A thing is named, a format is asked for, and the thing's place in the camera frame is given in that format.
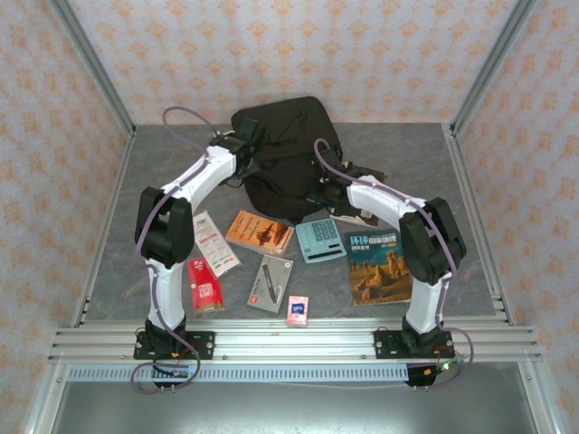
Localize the grey metal lower shelf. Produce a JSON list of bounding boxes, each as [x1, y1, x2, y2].
[[26, 361, 562, 434]]

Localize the black backpack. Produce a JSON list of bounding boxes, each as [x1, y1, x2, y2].
[[230, 95, 345, 227]]

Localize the light blue calculator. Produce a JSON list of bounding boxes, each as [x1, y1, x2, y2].
[[295, 218, 347, 265]]

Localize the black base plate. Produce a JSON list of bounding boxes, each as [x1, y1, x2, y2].
[[374, 329, 456, 361], [133, 331, 216, 362]]

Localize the aluminium mounting rail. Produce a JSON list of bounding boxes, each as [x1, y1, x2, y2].
[[47, 318, 544, 363]]

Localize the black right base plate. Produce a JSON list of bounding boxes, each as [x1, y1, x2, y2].
[[374, 329, 456, 361]]

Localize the aluminium side rail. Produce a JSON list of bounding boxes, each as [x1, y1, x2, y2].
[[445, 124, 517, 326], [71, 130, 137, 326]]

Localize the orange paperback book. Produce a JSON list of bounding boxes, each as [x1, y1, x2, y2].
[[224, 209, 296, 258]]

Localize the desert cover geography magazine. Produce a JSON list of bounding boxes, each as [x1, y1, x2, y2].
[[344, 231, 415, 307]]

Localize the slotted grey cable duct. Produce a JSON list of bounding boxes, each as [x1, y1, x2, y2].
[[67, 364, 411, 383]]

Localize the red snack packet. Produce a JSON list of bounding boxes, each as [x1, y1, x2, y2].
[[187, 256, 225, 316]]

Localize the aluminium corner post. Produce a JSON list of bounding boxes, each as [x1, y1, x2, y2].
[[451, 0, 539, 137], [49, 0, 137, 137]]

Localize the small blue pink box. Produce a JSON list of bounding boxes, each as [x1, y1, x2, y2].
[[285, 295, 311, 328]]

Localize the black paperback book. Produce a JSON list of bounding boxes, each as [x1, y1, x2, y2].
[[332, 160, 385, 227]]

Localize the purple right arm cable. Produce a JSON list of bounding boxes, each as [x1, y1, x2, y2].
[[314, 137, 476, 392]]

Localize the grey pen box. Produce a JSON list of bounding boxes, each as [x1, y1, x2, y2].
[[246, 253, 294, 315]]

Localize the white red leaflet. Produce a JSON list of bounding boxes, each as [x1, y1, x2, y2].
[[192, 209, 242, 278]]

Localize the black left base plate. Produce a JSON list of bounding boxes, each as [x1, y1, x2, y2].
[[133, 331, 216, 362]]

